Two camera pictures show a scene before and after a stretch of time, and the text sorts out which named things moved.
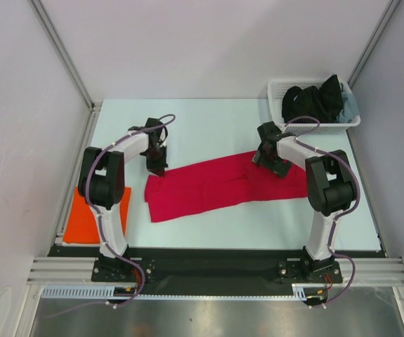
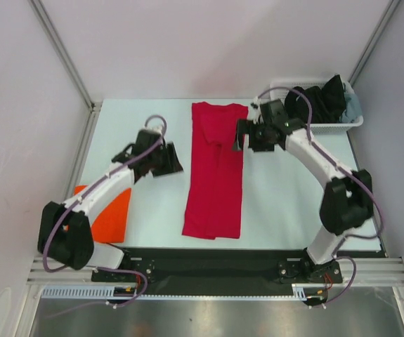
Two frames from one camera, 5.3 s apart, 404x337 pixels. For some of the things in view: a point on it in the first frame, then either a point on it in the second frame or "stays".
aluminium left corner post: (64, 52) stays
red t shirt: (220, 184) to (216, 184)
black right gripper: (276, 165) to (249, 133)
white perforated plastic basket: (277, 90) stays
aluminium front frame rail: (379, 271) stays
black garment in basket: (325, 103) stays
